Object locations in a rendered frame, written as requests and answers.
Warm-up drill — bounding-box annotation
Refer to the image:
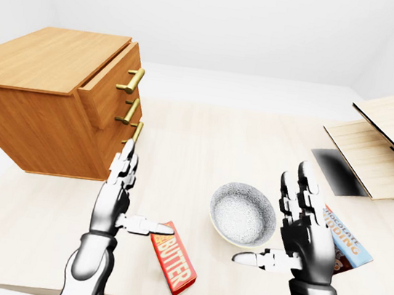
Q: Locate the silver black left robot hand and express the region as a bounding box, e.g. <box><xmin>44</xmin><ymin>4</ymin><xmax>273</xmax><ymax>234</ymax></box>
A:
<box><xmin>87</xmin><ymin>134</ymin><xmax>188</xmax><ymax>247</ymax></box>

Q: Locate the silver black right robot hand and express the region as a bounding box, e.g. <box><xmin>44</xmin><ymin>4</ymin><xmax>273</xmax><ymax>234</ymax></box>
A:
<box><xmin>230</xmin><ymin>152</ymin><xmax>349</xmax><ymax>287</ymax></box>

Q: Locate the patterned grey white bowl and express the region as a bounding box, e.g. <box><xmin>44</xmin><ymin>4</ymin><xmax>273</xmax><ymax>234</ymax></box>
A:
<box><xmin>204</xmin><ymin>179</ymin><xmax>282</xmax><ymax>252</ymax></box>

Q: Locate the large wooden drawer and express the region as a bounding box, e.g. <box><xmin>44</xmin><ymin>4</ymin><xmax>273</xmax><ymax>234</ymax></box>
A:
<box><xmin>72</xmin><ymin>34</ymin><xmax>148</xmax><ymax>135</ymax></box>

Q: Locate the wooden cabinet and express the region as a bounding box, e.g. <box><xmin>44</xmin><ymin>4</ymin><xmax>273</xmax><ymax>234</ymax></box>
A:
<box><xmin>0</xmin><ymin>19</ymin><xmax>157</xmax><ymax>189</ymax></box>

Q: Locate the blue chocolate pudding box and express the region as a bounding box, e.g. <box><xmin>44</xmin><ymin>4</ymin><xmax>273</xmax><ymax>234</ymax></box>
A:
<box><xmin>314</xmin><ymin>203</ymin><xmax>381</xmax><ymax>280</ymax></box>

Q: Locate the red butter box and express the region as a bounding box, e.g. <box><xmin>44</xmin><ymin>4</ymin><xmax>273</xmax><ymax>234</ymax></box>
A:
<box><xmin>142</xmin><ymin>218</ymin><xmax>205</xmax><ymax>295</ymax></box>

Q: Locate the pale wooden slat tray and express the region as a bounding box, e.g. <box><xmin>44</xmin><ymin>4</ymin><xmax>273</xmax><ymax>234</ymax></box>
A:
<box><xmin>313</xmin><ymin>81</ymin><xmax>394</xmax><ymax>203</ymax></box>

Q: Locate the brass drawer handle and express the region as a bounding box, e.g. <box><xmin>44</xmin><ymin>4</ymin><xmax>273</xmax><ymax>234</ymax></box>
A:
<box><xmin>121</xmin><ymin>119</ymin><xmax>145</xmax><ymax>147</ymax></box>
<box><xmin>114</xmin><ymin>94</ymin><xmax>142</xmax><ymax>126</ymax></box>
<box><xmin>115</xmin><ymin>65</ymin><xmax>146</xmax><ymax>97</ymax></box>

